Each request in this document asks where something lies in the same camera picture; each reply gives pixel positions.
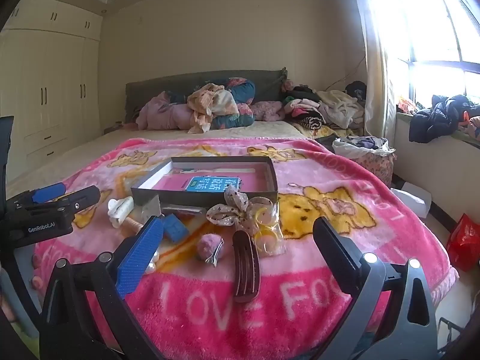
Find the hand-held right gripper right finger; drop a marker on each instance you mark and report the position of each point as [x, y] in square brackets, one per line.
[337, 249]

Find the teal floral pillow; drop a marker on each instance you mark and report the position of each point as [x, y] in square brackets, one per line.
[240, 90]

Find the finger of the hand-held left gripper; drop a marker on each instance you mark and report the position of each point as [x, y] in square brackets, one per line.
[48, 192]
[88, 195]

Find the brown hair clip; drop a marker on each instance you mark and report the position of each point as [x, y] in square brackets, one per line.
[245, 270]

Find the cream wardrobe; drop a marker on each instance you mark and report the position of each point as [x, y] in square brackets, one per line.
[48, 82]

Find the beige bed sheet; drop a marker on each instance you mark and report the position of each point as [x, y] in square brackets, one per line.
[150, 135]

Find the pink cartoon blanket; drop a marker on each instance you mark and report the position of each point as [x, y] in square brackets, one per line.
[300, 270]

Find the small blue box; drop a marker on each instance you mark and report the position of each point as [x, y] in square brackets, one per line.
[175, 228]

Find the pink pompom hair clip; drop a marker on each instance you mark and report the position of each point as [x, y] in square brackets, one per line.
[209, 247]

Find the white box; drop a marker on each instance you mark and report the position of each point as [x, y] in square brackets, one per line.
[412, 197]

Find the dark navy jacket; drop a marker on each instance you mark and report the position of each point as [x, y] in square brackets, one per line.
[435, 118]

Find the pile of clothes on bed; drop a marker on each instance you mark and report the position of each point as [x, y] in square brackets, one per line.
[150, 86]

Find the shallow grey cardboard box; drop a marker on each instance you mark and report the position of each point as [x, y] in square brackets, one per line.
[180, 197]

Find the teal booklet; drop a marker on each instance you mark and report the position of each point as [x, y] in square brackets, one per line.
[212, 183]

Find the pink fuzzy garment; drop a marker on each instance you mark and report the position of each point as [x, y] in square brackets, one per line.
[266, 110]

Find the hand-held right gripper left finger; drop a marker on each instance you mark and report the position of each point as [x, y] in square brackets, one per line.
[140, 257]

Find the pink quilt bundle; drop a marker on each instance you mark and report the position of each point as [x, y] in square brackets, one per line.
[161, 114]

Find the orange cloth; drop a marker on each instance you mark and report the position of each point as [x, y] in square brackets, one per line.
[405, 105]

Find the peach floral cloth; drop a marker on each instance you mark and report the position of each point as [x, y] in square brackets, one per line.
[210, 105]

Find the red plastic bag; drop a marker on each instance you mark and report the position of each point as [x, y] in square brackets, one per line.
[465, 243]

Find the beige curtain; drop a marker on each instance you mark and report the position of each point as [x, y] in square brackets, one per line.
[375, 82]

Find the pearl hair clip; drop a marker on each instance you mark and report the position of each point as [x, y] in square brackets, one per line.
[151, 266]

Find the floral laundry bag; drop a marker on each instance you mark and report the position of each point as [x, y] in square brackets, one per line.
[371, 161]

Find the clear plastic packet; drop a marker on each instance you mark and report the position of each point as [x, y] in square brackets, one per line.
[183, 210]

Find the white claw hair clip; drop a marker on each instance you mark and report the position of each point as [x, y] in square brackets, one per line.
[120, 210]

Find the window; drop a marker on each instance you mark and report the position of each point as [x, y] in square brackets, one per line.
[435, 26]

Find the grey earring card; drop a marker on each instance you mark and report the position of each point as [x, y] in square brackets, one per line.
[152, 208]

